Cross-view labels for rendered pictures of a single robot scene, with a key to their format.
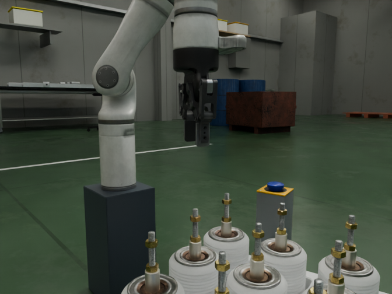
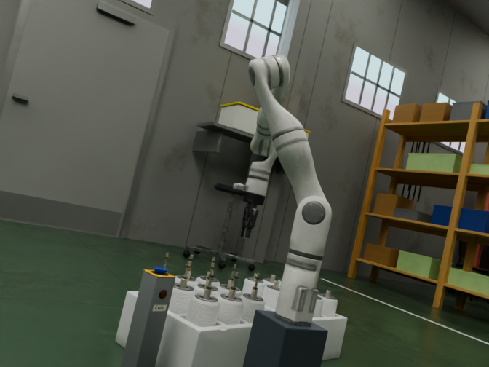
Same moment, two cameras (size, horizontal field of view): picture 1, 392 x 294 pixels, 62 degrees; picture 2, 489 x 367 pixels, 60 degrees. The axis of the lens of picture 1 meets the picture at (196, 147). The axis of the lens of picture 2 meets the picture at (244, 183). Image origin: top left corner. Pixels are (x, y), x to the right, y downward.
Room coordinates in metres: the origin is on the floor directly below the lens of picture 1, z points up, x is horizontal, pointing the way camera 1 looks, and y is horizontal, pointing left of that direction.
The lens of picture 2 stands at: (2.00, 0.19, 0.56)
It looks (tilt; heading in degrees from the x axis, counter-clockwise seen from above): 3 degrees up; 189
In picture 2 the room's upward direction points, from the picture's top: 13 degrees clockwise
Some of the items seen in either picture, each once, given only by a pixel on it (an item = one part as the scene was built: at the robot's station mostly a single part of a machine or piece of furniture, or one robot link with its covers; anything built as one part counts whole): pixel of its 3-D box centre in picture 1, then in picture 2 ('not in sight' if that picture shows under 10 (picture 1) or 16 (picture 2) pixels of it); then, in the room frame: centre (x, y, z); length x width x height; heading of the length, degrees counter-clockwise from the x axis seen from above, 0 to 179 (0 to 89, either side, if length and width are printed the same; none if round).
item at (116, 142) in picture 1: (117, 155); (297, 287); (0.85, 0.21, 0.39); 0.09 x 0.09 x 0.17; 41
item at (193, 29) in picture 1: (206, 31); (251, 183); (0.56, -0.02, 0.64); 0.11 x 0.09 x 0.06; 108
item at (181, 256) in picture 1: (195, 255); (231, 298); (0.56, 0.00, 0.25); 0.08 x 0.08 x 0.01
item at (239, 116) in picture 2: not in sight; (245, 122); (-2.17, -0.60, 1.39); 0.46 x 0.38 x 0.26; 131
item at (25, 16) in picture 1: (25, 18); not in sight; (5.85, 2.91, 1.88); 0.48 x 0.40 x 0.27; 131
